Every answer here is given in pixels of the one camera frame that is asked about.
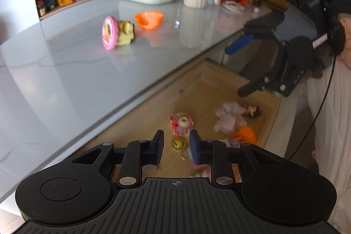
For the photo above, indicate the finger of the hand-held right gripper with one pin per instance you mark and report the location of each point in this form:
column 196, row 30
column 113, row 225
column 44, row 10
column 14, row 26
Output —
column 249, row 88
column 238, row 44

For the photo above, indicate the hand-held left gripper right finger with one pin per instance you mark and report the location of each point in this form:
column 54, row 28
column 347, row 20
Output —
column 194, row 149

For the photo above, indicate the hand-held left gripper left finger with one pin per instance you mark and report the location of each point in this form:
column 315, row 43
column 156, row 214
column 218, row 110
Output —
column 159, row 146

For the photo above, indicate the small doll figure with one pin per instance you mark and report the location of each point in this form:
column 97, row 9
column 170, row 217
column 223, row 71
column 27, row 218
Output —
column 251, row 111

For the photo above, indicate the clear snack packet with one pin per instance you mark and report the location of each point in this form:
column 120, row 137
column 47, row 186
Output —
column 201, row 171

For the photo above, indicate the pink floral toy figure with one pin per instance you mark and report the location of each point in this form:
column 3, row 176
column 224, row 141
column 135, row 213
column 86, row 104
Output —
column 181, row 122

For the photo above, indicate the pink plastic wrapper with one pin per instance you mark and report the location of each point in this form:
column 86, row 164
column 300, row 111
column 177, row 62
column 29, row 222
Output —
column 229, row 118

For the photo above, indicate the wooden drawer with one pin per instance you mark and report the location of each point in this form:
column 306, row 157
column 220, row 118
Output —
column 208, row 91

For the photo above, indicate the orange plastic half shell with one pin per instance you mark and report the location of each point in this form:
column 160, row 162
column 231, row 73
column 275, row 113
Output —
column 149, row 20
column 245, row 135

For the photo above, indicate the person's right forearm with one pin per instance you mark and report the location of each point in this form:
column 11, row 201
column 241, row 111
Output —
column 347, row 39

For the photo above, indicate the person's right hand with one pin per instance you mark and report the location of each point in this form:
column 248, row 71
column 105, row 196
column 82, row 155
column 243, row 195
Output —
column 337, row 36

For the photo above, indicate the person's pink clothing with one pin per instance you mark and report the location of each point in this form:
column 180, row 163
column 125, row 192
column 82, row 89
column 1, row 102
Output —
column 334, row 124

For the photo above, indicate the pink yellow cupcake toy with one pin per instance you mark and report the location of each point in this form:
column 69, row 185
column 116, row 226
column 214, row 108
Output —
column 111, row 32

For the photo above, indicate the green black toy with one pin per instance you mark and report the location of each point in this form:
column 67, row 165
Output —
column 50, row 3

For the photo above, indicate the small jar with red lid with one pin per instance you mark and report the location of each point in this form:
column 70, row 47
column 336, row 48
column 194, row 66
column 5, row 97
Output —
column 41, row 8

